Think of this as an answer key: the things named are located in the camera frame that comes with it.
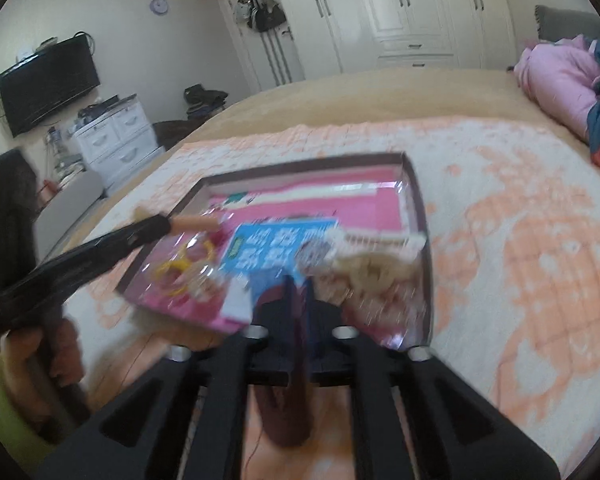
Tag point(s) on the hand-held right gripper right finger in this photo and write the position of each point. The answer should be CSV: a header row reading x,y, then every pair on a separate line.
x,y
314,325

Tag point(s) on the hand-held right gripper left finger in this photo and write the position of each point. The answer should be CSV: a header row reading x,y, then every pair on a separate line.
x,y
287,320

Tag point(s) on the grey shallow cardboard box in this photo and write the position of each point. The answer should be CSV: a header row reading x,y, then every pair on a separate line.
x,y
422,240

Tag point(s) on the grey headboard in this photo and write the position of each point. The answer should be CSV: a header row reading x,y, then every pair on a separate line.
x,y
565,22

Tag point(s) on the white wardrobe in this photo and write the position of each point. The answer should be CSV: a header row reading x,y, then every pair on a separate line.
x,y
405,10

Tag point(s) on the pink book with blue label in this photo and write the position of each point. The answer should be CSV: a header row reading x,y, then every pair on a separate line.
x,y
340,205

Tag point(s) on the white drawer cabinet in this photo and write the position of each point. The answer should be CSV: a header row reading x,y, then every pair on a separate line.
x,y
120,135

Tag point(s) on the person's left forearm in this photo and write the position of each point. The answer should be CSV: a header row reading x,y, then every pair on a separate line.
x,y
5,420

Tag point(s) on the pile of dark clothes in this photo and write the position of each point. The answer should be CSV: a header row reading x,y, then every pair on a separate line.
x,y
205,102

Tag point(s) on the dark red hair clip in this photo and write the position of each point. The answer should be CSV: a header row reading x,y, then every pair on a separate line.
x,y
285,420

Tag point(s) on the white door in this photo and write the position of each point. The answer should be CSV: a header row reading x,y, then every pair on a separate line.
x,y
265,55

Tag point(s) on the black television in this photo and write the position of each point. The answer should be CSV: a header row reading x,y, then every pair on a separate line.
x,y
50,85

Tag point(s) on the pink jacket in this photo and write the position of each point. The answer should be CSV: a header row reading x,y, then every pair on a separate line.
x,y
555,80

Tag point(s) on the yellow hair clips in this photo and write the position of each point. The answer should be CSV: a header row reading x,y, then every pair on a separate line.
x,y
180,265

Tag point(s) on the white claw hair clip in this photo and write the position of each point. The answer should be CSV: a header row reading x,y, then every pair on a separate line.
x,y
380,242

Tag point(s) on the person's left hand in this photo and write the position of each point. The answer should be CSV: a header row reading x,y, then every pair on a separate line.
x,y
30,360

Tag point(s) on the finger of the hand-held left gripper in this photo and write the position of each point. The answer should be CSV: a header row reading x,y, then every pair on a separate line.
x,y
125,250
130,232

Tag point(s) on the beige bed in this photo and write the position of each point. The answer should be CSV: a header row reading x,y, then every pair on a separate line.
x,y
380,95

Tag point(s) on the purple wall clock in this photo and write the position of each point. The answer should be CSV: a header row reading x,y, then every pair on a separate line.
x,y
159,5

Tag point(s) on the hanging dark bags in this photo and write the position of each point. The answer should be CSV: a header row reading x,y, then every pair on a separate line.
x,y
262,10

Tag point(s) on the dark long hair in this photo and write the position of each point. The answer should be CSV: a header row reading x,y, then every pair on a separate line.
x,y
10,220

